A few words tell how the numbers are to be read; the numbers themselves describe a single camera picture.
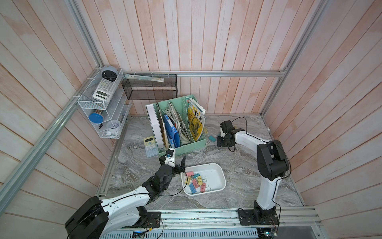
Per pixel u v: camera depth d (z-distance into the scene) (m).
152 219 0.73
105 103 0.75
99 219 0.41
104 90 0.77
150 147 1.01
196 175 0.87
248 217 0.73
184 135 0.91
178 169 0.72
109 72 0.80
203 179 0.84
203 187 0.83
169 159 0.68
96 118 0.76
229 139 0.75
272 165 0.52
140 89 1.07
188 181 0.84
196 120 0.96
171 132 0.84
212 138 1.04
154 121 0.82
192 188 0.82
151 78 0.91
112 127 0.85
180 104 0.97
